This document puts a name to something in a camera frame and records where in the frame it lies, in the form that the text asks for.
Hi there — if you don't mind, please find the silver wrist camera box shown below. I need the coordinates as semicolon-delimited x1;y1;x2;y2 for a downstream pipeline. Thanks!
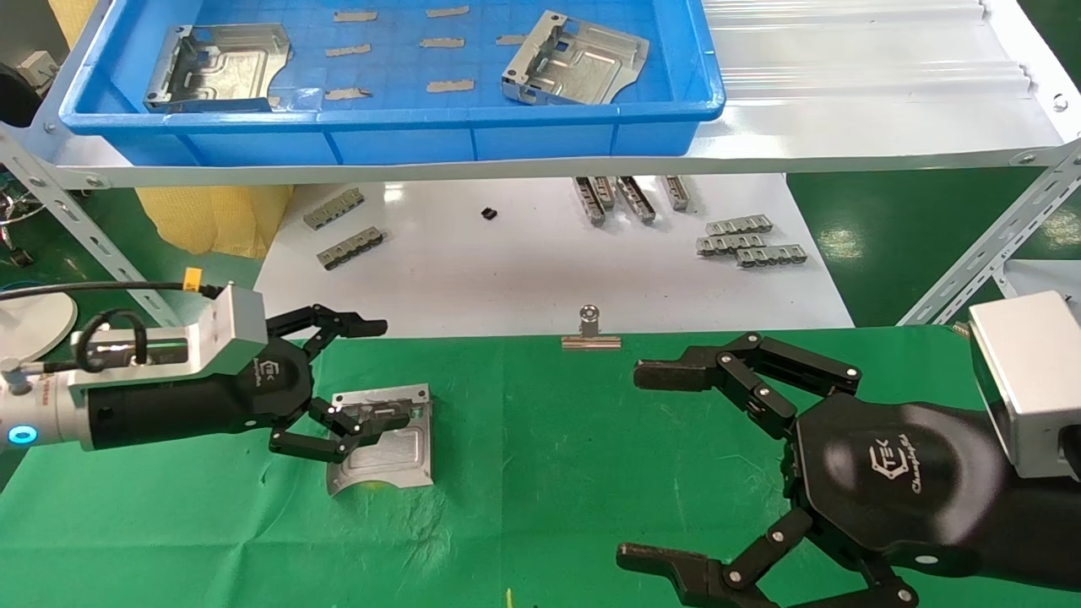
967;291;1081;482
68;284;270;391

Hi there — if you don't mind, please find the green table cloth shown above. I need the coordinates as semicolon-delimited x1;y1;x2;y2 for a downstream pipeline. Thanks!
0;325;1081;608

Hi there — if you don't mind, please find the silver sheet metal bracket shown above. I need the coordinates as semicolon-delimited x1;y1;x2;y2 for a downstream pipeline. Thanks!
327;383;435;498
502;10;651;106
144;24;293;113

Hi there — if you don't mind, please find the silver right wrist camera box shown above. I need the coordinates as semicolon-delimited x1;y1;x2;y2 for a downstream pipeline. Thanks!
967;291;1081;482

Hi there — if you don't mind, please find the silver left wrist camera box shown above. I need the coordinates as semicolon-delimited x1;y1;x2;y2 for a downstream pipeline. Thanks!
68;284;270;391

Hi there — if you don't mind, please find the white metal shelf rack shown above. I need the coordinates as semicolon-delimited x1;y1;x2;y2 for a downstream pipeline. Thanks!
0;0;1081;340

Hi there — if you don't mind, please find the yellow mesh bag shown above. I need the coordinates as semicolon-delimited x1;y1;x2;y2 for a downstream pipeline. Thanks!
135;184;296;259

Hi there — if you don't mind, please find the white round stand base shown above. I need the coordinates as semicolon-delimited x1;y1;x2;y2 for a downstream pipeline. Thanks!
0;290;79;372

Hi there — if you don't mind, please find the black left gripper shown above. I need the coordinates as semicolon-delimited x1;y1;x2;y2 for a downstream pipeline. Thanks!
84;304;423;464

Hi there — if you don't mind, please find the white background shelving rack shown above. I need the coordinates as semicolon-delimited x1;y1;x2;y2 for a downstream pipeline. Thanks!
997;258;1081;303

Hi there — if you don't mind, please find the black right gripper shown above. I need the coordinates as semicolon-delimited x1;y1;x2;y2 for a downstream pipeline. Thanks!
617;331;1081;608

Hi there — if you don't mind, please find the blue plastic bin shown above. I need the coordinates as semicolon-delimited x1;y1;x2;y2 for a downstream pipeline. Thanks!
59;0;727;167

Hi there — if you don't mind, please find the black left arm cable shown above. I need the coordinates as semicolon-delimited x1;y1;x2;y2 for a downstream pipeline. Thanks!
0;280;225;374

